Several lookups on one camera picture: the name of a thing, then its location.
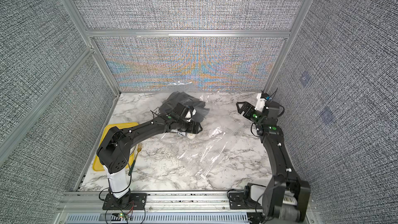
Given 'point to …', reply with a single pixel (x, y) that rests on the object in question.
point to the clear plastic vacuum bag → (202, 151)
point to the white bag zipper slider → (202, 176)
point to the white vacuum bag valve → (191, 136)
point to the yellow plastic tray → (98, 165)
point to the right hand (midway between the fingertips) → (243, 102)
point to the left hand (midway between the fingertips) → (199, 127)
